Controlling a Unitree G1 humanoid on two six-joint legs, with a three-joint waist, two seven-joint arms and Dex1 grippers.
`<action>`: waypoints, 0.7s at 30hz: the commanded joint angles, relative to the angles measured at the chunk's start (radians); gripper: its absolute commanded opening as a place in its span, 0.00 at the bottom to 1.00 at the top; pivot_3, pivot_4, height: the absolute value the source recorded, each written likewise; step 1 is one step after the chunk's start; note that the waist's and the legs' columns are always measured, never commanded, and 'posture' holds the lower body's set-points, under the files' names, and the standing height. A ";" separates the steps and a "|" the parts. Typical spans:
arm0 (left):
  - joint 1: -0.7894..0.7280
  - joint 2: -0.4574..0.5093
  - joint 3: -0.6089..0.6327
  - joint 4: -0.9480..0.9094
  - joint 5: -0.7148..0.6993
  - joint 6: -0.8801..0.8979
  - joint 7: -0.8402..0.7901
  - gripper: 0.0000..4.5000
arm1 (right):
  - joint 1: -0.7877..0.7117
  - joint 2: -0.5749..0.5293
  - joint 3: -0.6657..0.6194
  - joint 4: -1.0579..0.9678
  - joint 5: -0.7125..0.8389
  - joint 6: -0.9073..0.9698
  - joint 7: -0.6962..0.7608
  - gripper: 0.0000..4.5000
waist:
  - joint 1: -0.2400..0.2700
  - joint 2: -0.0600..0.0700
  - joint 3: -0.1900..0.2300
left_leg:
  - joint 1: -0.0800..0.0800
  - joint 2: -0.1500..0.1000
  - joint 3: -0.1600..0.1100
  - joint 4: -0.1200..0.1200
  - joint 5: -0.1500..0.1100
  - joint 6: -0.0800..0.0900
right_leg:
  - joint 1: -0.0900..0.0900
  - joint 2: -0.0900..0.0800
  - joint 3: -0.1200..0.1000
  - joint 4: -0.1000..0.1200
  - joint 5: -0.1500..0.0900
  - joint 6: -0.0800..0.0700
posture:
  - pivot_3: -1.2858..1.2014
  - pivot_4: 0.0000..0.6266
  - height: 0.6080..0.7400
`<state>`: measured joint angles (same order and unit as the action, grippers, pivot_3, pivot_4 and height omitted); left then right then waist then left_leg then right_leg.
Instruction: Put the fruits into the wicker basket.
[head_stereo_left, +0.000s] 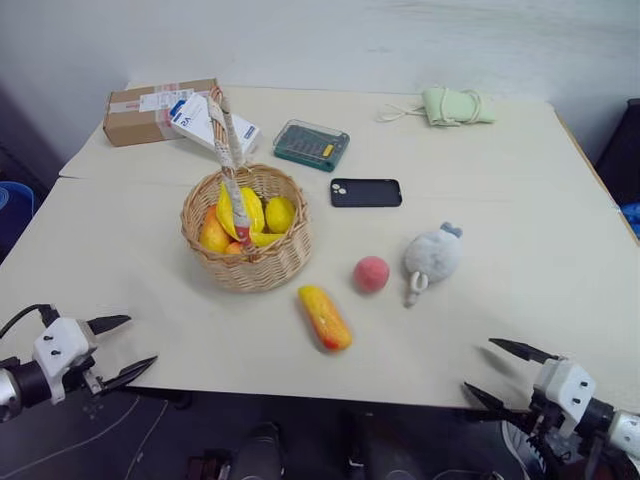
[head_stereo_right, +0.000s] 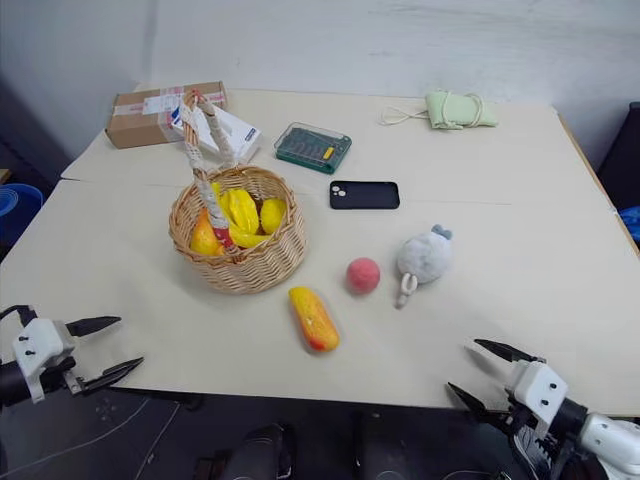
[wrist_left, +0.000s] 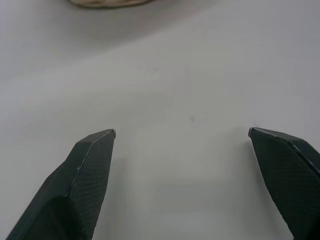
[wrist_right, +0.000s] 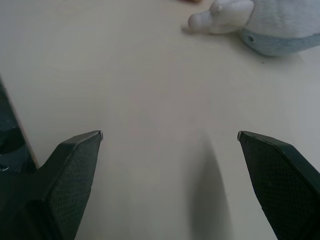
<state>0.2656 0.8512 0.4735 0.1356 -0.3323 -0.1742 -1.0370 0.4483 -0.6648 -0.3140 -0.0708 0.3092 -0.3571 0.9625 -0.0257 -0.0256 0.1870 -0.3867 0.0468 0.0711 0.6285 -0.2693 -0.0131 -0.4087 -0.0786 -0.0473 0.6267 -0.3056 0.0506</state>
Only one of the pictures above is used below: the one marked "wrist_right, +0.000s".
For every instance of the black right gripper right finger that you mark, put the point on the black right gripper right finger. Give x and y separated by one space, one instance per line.
280 185

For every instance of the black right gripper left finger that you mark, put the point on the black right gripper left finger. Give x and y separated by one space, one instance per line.
62 190

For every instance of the small red object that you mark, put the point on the small red object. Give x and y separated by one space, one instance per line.
189 0

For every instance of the white and blue plush toy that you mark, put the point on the white and blue plush toy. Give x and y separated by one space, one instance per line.
265 22

